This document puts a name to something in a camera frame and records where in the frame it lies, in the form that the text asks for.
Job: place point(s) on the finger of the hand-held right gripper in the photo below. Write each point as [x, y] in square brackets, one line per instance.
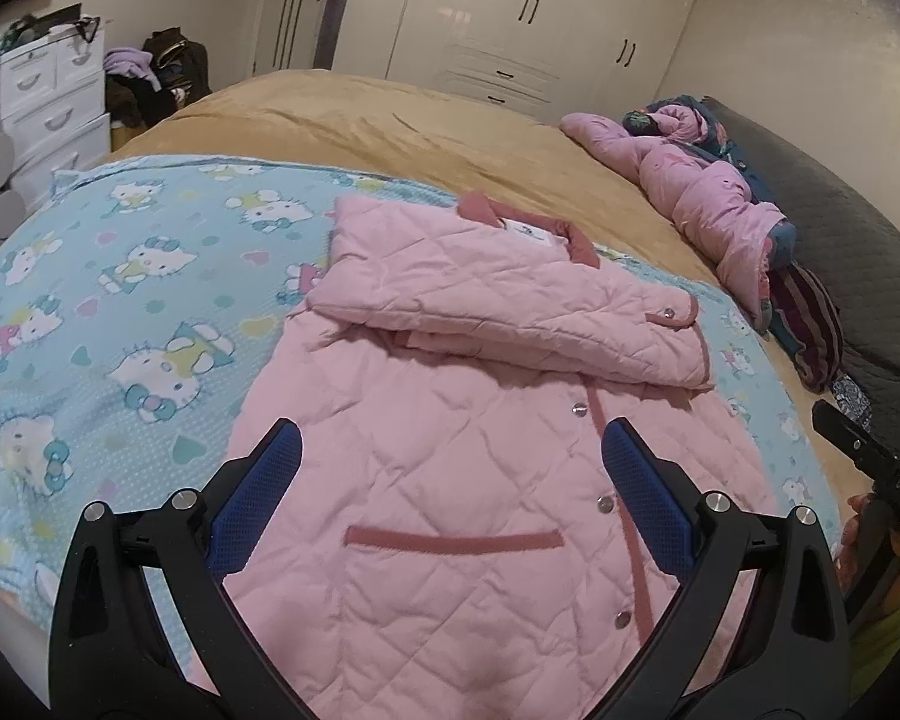
[855, 442]

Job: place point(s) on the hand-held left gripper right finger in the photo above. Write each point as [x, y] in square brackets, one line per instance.
[649, 502]

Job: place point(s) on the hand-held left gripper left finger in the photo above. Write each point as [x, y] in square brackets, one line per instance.
[259, 499]

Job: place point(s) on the pink quilted jacket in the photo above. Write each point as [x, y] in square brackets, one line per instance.
[435, 480]

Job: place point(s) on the dark clothes pile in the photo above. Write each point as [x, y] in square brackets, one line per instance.
[142, 105]

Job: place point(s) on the person's right hand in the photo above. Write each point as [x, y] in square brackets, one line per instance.
[856, 532]

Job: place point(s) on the blue patterned cloth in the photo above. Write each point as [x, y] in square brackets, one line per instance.
[855, 397]

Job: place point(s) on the dark striped pillow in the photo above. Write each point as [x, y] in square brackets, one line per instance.
[810, 330]

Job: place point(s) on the green garment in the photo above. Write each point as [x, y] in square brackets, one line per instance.
[892, 645]

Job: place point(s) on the grey quilted headboard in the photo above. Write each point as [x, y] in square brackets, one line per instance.
[855, 240]

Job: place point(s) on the blue cartoon printed blanket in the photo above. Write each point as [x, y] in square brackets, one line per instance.
[120, 315]

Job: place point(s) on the pink floral quilt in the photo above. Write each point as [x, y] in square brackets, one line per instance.
[690, 187]

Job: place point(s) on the tan bed sheet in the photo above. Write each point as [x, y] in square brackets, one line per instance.
[420, 127]

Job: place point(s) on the white drawer cabinet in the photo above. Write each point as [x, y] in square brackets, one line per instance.
[52, 112]

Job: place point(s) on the black bag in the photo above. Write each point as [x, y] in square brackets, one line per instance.
[180, 60]

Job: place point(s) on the purple cloth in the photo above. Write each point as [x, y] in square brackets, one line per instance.
[131, 64]

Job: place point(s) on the white door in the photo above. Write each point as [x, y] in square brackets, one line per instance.
[300, 22]

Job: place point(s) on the white wardrobe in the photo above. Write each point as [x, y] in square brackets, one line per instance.
[540, 15]

